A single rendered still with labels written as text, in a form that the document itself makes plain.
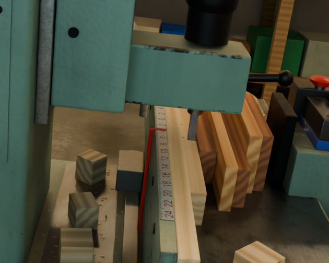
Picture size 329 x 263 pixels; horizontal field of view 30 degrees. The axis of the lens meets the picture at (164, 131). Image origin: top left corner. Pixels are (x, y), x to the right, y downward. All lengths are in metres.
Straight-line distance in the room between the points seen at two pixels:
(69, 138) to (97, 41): 2.45
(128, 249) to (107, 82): 0.22
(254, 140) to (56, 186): 0.34
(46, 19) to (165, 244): 0.26
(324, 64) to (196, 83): 3.13
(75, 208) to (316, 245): 0.31
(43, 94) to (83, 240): 0.18
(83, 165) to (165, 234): 0.41
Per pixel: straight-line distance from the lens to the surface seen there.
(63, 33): 0.64
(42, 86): 0.65
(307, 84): 0.84
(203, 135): 0.78
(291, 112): 0.76
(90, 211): 0.81
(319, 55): 3.77
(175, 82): 0.68
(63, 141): 3.04
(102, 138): 3.10
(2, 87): 0.62
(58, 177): 0.95
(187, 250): 0.53
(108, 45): 0.64
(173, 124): 0.78
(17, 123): 0.63
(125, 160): 0.90
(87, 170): 0.93
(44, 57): 0.64
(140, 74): 0.68
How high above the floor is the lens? 1.24
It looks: 22 degrees down
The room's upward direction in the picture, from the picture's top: 8 degrees clockwise
